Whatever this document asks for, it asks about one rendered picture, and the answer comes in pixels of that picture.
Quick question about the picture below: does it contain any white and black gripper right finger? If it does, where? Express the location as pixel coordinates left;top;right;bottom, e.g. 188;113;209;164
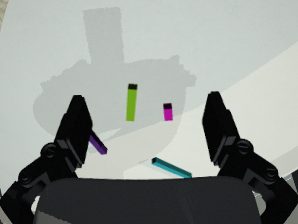
202;91;298;224

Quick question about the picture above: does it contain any lime green rod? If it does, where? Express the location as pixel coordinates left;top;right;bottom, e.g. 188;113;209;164
126;84;138;121

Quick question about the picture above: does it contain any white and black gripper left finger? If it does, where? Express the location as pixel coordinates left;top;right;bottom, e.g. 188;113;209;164
0;95;93;224

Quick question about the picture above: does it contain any turquoise rod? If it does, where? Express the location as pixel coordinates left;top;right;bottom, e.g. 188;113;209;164
152;157;192;178

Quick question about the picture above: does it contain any purple rod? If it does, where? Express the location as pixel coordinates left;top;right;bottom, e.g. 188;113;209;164
89;130;107;155

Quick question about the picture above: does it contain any short magenta rod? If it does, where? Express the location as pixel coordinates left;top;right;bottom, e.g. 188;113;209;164
163;103;173;121

